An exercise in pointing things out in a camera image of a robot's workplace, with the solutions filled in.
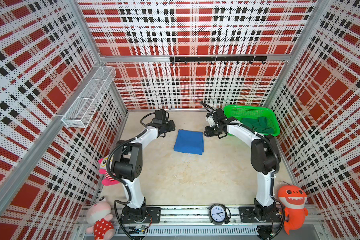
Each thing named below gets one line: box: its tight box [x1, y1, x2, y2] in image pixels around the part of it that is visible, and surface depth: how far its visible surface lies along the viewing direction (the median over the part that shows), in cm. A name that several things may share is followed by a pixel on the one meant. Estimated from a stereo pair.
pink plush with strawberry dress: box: [86, 201, 116, 240], surface depth 69 cm
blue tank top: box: [173, 129, 204, 155], surface depth 103 cm
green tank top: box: [240, 116, 275, 134], surface depth 110 cm
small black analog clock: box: [207, 203, 232, 226], surface depth 73 cm
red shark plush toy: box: [278, 184, 309, 235], surface depth 72 cm
